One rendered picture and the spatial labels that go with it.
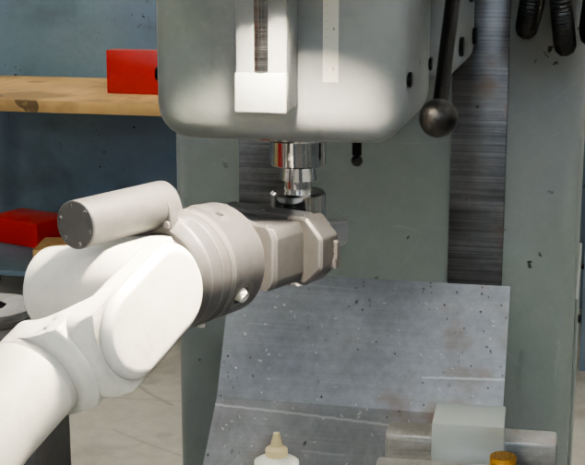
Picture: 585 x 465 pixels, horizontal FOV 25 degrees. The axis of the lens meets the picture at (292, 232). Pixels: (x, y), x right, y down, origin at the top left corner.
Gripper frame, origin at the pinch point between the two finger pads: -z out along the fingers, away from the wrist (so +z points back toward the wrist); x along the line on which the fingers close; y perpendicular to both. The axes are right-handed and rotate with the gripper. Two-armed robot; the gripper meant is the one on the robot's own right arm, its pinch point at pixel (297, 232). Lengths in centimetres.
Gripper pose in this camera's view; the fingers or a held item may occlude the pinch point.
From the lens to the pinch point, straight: 114.2
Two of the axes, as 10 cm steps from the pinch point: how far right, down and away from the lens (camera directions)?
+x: -8.3, -1.2, 5.5
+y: 0.0, 9.8, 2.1
